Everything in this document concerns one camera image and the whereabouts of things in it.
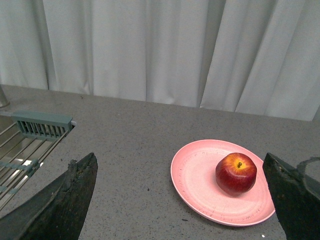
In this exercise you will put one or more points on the red yellow apple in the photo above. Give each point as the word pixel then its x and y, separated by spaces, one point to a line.
pixel 236 174

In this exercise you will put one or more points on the white pleated curtain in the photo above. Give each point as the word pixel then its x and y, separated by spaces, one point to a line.
pixel 257 57

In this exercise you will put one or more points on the pink round plate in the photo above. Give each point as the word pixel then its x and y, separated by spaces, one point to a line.
pixel 193 176

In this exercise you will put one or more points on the green metal dish rack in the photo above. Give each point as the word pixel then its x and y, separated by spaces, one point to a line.
pixel 26 139

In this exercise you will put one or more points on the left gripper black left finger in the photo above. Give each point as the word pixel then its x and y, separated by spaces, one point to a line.
pixel 59 210

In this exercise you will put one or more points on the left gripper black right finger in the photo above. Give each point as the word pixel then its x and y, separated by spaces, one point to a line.
pixel 296 197

